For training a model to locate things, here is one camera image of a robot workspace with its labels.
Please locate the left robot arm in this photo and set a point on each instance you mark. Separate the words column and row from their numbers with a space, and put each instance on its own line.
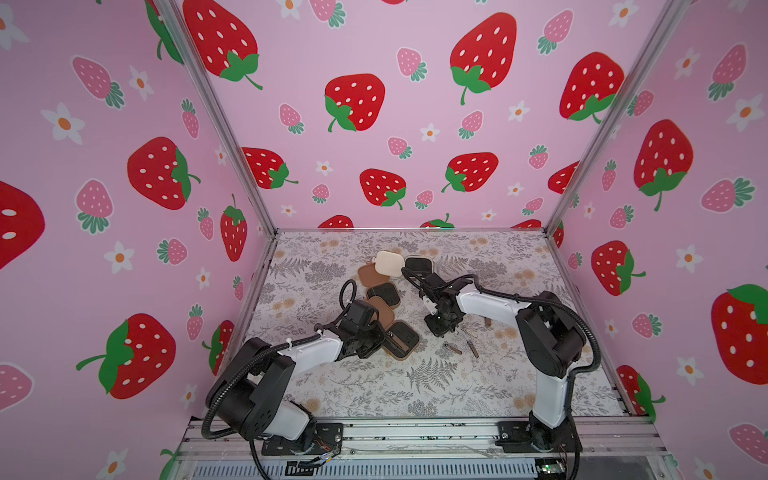
column 247, row 399

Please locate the brown nail file tool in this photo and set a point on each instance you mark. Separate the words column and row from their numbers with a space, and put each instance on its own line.
column 473, row 349

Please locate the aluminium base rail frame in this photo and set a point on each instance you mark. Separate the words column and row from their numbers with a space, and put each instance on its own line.
column 436, row 448

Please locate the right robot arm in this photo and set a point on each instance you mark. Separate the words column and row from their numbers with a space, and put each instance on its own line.
column 557, row 342

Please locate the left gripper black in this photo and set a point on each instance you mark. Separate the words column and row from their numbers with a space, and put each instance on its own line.
column 380, row 337

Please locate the tan brown case lid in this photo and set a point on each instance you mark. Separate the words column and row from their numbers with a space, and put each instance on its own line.
column 386, row 315

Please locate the cream case lid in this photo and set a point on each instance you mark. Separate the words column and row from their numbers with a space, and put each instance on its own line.
column 389, row 263

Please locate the black tray tan case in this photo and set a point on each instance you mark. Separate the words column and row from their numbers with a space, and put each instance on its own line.
column 400, row 340

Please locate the black tray cream case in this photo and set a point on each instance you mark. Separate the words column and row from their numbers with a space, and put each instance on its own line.
column 421, row 266

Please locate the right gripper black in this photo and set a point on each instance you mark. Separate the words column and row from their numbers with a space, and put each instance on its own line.
column 444, row 315

